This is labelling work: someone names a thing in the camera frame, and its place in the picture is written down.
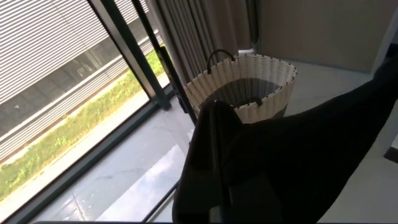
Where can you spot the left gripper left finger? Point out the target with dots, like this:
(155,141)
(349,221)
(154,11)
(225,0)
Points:
(196,193)

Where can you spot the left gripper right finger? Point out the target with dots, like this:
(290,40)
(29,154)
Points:
(252,199)

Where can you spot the black garment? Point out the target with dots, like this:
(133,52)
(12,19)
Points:
(311,149)

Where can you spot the black clothes rack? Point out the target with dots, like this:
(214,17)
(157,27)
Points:
(168,68)

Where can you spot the white laundry basket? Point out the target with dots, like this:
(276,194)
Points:
(248,71)

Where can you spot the grey curtain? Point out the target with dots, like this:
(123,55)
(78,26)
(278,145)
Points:
(192,31)

